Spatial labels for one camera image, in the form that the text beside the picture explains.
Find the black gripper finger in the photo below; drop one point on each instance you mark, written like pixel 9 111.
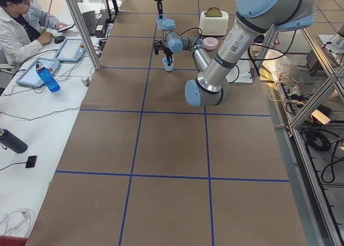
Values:
pixel 160 9
pixel 169 60

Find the black computer mouse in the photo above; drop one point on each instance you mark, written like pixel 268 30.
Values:
pixel 59 39

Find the dark grey thermos bottle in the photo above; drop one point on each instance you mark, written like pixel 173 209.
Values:
pixel 10 141

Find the pink plastic bowl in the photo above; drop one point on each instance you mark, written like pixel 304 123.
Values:
pixel 210 43

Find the near teach pendant tablet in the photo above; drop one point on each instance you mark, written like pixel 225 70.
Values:
pixel 30 77

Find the teach pendant tablet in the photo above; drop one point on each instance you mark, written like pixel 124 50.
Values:
pixel 30 77
pixel 71 50

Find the black keyboard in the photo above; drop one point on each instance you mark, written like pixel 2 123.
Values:
pixel 89 18

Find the far teach pendant tablet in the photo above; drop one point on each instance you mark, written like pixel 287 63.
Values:
pixel 71 50

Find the aluminium side frame rail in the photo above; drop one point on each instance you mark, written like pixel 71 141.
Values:
pixel 314 108

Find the aluminium frame post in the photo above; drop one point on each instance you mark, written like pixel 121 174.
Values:
pixel 82 29

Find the small metal cup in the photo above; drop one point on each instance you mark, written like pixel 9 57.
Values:
pixel 85 81

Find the smartphone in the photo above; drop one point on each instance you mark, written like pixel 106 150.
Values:
pixel 65 28

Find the brown toast slice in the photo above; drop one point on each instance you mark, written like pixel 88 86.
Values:
pixel 213 12

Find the blue water bottle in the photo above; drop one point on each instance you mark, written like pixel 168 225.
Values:
pixel 47 77

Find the cream two-slot toaster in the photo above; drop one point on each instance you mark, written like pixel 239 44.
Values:
pixel 214 26

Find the person in white coat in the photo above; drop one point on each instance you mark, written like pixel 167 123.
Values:
pixel 24 30

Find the small black square device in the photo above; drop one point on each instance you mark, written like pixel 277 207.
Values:
pixel 31 161

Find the blue cup robot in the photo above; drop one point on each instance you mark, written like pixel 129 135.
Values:
pixel 162 22
pixel 168 66

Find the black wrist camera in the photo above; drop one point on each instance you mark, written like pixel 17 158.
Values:
pixel 157 46

